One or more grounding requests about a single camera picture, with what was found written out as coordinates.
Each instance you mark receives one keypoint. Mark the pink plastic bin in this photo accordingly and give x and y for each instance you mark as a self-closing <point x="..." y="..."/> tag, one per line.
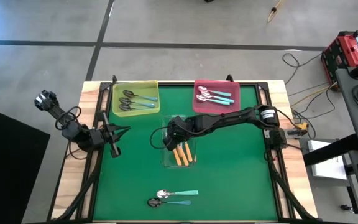
<point x="216" y="109"/>

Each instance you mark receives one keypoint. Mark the black frame bracket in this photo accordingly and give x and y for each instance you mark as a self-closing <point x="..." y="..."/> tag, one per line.
<point x="229" y="77"/>
<point x="114" y="79"/>

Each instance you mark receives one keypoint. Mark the grey operator desk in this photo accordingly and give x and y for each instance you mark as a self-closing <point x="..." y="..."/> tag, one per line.
<point x="346" y="93"/>

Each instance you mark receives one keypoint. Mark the rig operator monitor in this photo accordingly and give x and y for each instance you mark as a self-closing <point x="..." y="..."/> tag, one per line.
<point x="331" y="151"/>

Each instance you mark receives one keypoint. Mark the yellow plastic bin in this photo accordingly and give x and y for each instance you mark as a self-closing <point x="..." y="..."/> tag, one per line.
<point x="135" y="85"/>

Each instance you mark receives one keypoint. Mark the black floor mat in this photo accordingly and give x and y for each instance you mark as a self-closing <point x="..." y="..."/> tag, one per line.
<point x="11" y="161"/>

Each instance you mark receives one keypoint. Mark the yellow black connector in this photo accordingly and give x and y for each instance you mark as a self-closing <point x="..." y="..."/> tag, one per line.
<point x="301" y="127"/>

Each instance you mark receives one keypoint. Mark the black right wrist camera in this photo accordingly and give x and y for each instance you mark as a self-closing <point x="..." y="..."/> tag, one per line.
<point x="175" y="124"/>

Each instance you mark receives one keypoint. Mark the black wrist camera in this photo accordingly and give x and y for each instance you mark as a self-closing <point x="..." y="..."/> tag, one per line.
<point x="97" y="137"/>
<point x="175" y="124"/>

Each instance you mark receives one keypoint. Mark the black diagonal frame strut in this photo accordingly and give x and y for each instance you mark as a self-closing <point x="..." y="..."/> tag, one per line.
<point x="298" y="203"/>
<point x="75" y="202"/>

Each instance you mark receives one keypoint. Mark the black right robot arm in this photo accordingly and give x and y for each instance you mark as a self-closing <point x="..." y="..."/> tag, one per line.
<point x="228" y="118"/>

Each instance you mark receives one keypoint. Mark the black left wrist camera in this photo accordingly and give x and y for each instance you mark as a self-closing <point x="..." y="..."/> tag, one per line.
<point x="97" y="137"/>

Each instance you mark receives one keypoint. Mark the clear plastic bin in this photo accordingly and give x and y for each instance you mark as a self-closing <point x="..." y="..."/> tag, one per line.
<point x="166" y="161"/>

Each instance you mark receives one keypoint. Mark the white paper sheet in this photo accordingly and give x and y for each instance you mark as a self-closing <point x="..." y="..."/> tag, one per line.
<point x="325" y="168"/>

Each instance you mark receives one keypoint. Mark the green table mat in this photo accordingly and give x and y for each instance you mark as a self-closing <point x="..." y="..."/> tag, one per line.
<point x="228" y="171"/>

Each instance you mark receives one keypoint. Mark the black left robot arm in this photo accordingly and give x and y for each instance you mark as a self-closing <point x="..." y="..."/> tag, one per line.
<point x="73" y="130"/>

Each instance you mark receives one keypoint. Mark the small black floor object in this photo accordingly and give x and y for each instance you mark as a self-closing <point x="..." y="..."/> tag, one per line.
<point x="347" y="208"/>

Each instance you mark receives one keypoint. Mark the red object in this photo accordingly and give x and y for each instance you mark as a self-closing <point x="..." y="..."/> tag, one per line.
<point x="348" y="49"/>

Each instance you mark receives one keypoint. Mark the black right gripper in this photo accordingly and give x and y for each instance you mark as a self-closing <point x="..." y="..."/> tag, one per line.
<point x="189" y="127"/>

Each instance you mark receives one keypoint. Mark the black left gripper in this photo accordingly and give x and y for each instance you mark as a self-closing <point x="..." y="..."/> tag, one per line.
<point x="116" y="151"/>

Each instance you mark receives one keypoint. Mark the black table side rail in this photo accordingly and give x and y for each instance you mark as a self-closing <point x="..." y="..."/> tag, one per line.
<point x="279" y="193"/>
<point x="95" y="174"/>

